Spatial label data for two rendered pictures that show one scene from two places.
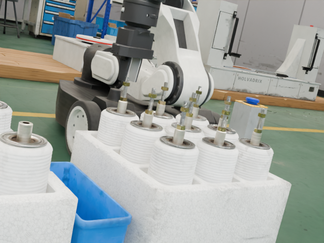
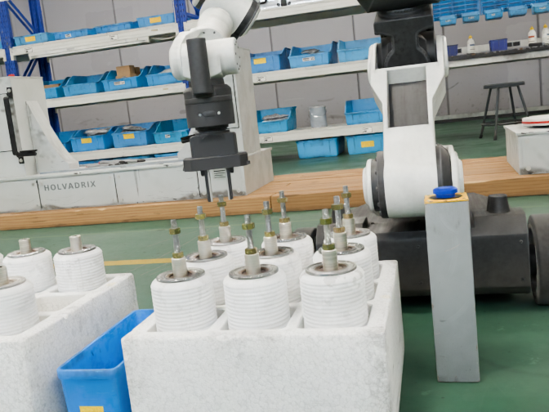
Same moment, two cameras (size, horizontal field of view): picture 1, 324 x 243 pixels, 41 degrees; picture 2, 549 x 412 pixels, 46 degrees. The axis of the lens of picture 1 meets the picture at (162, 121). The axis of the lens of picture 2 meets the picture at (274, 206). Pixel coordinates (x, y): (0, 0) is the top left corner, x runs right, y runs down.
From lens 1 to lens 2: 0.99 m
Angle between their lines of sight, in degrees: 51
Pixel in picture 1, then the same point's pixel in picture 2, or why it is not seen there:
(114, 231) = (96, 385)
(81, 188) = not seen: hidden behind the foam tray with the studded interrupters
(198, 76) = (416, 165)
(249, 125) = (432, 236)
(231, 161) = (248, 297)
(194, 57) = (417, 135)
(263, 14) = not seen: outside the picture
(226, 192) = (232, 343)
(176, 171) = (160, 313)
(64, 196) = (12, 339)
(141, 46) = (213, 153)
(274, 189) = (340, 342)
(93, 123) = not seen: hidden behind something
